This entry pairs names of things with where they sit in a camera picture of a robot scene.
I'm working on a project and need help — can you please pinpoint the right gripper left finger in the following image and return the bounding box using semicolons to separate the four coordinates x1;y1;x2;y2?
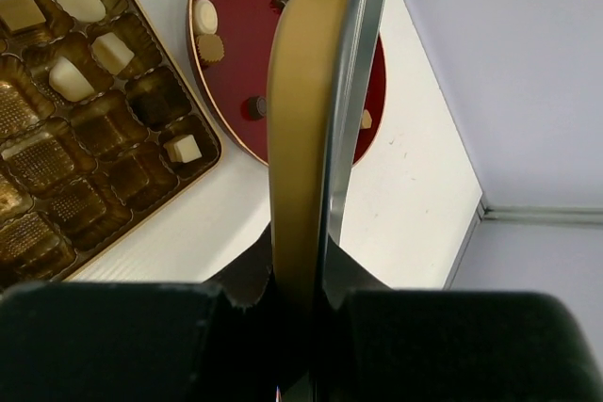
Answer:
1;232;278;401

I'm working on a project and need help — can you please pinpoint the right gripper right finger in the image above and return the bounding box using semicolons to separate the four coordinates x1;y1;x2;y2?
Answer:
313;236;592;401

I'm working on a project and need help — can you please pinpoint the white rectangular chocolate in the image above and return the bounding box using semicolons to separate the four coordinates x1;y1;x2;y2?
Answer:
163;135;203;164

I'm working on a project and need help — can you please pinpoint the dark brown chocolate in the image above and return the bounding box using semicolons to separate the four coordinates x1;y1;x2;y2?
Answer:
128;89;178;128

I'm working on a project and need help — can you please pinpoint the white oval chocolate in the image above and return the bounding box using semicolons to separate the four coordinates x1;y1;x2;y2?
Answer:
49;56;95;103
192;0;219;35
56;0;106;24

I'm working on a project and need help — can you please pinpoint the white square chocolate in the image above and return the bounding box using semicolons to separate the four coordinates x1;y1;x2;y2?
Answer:
91;32;135;75

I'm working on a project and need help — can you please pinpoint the silver square tin lid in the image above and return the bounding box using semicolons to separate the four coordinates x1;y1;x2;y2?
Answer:
267;0;385;313

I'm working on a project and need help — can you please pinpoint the tan cube chocolate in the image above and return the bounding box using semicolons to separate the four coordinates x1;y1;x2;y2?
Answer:
1;0;46;34

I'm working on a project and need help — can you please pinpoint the tan heart chocolate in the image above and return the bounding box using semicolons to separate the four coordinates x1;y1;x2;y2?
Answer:
360;109;373;130

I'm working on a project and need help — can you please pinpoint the dark round chocolate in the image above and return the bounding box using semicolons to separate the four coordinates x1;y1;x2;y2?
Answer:
241;95;267;121

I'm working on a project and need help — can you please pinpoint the gold chocolate box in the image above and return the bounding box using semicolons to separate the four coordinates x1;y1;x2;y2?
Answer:
1;0;221;287

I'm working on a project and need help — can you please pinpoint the tan ridged cup chocolate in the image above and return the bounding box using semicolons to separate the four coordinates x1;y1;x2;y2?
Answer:
196;34;225;66

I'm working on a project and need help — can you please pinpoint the round red tray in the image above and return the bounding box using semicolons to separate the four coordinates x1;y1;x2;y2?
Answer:
187;0;386;164

